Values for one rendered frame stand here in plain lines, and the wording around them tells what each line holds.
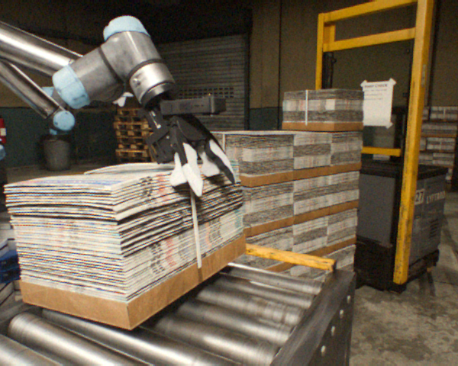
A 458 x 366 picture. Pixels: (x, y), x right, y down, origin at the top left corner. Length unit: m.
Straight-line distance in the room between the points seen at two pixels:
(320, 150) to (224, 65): 7.41
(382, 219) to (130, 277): 2.32
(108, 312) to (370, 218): 2.36
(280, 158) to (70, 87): 1.21
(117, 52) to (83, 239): 0.33
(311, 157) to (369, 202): 0.96
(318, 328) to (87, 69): 0.60
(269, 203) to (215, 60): 7.80
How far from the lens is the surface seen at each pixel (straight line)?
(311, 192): 1.98
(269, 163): 1.71
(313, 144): 1.94
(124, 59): 0.71
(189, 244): 0.70
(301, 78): 8.49
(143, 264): 0.61
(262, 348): 0.62
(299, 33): 8.65
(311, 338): 0.65
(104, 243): 0.59
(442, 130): 6.39
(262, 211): 1.73
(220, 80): 9.26
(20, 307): 0.81
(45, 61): 0.88
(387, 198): 2.71
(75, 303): 0.69
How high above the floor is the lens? 1.15
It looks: 11 degrees down
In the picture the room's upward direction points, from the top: straight up
